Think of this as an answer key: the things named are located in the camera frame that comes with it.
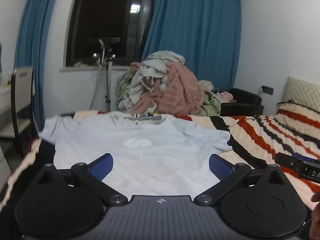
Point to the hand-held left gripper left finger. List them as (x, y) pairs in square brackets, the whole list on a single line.
[(101, 167)]

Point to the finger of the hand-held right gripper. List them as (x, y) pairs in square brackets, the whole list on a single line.
[(287, 161), (303, 157)]

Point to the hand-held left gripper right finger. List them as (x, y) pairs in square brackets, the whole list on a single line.
[(220, 168)]

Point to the light blue t-shirt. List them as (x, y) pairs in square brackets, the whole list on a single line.
[(160, 162)]

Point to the person's right hand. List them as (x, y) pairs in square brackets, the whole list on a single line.
[(317, 197)]

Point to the striped fleece blanket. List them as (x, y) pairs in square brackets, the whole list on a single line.
[(252, 135)]

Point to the pale green blanket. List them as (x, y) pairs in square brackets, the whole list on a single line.
[(211, 105)]

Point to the quilted beige headboard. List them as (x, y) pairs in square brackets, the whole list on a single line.
[(302, 92)]

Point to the black armchair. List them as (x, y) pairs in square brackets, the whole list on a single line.
[(242, 105)]

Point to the pink baby garment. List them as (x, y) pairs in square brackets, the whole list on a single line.
[(226, 96)]

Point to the garment steamer stand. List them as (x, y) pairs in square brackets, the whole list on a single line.
[(109, 85)]

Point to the green cartoon print blanket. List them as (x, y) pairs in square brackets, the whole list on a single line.
[(123, 87)]

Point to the pink fleece blanket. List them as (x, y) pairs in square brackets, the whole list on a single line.
[(182, 92)]

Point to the grey hoodie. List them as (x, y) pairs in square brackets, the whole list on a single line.
[(138, 90)]

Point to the blue and white plush toy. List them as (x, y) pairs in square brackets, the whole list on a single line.
[(163, 86)]

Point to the small beige rag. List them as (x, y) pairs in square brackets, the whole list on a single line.
[(80, 64)]

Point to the beige garment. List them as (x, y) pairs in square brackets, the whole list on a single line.
[(165, 56)]

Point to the blue curtain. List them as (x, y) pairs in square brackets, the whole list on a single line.
[(32, 42), (195, 30)]

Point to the dark framed window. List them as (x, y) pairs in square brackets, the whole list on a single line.
[(105, 17)]

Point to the dark wall outlet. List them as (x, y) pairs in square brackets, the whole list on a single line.
[(267, 90)]

